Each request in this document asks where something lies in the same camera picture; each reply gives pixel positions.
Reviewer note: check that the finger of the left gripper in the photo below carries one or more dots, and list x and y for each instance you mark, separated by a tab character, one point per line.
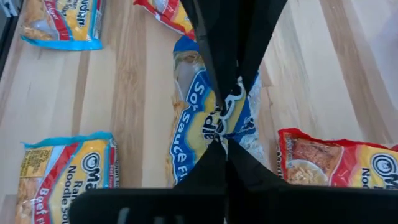
214	31
258	18

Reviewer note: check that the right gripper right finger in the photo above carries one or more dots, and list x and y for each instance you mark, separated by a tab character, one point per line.
311	207

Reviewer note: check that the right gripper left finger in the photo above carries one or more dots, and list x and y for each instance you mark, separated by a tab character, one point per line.
155	205

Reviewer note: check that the red Maruchan ramen packet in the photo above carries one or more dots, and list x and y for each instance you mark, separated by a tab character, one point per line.
168	15
326	158

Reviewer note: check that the light blue Maruchan ramen packet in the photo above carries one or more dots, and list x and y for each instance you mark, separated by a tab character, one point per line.
71	21
68	174

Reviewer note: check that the black aluminium table frame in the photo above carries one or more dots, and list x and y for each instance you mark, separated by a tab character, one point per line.
6	37

